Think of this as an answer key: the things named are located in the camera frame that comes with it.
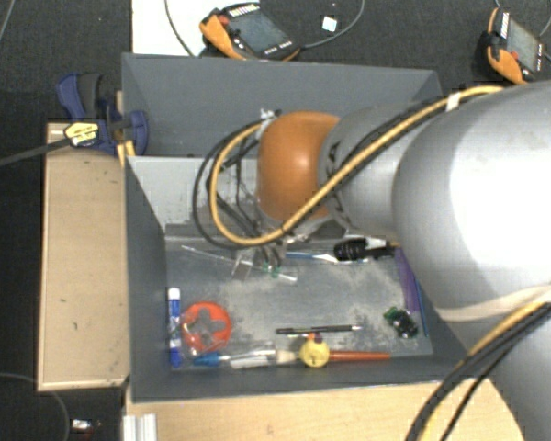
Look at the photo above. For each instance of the pale wood board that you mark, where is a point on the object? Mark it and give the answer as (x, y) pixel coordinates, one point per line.
(85, 269)

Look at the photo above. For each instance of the black cylinder on white bracket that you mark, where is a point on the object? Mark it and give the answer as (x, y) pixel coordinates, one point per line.
(351, 249)

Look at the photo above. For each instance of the grey metal bin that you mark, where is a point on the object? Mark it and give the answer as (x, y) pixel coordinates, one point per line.
(188, 104)

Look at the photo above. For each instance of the blue and white pen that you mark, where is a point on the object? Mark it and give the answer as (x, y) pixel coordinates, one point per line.
(206, 360)

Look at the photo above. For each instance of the black pen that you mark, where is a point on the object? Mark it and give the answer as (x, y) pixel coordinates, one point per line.
(319, 329)

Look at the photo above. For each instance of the purple flat strip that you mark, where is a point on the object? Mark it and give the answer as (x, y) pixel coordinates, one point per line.
(408, 283)

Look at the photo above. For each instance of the yellow round toy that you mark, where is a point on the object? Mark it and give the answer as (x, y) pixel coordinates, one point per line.
(314, 354)

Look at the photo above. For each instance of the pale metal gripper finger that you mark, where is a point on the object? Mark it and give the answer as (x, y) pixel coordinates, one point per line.
(243, 269)
(211, 253)

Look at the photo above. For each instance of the blue and white glue stick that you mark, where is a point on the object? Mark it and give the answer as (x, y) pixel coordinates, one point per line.
(174, 333)

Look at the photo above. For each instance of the green and black toy car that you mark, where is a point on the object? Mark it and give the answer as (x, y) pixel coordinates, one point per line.
(401, 322)

